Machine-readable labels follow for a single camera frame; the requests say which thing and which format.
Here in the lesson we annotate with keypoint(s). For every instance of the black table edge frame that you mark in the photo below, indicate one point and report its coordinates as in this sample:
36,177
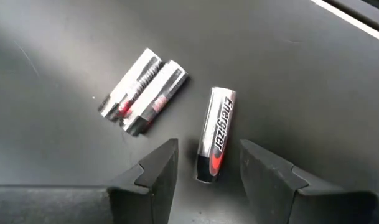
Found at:
363,15

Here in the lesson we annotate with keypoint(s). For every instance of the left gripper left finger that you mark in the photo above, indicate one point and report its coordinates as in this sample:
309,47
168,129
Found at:
145,193

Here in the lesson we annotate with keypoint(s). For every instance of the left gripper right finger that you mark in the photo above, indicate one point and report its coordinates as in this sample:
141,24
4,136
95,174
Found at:
276,193

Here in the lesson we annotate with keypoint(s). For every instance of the silver battery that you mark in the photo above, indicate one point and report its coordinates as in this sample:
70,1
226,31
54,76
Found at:
215,133
156,96
130,82

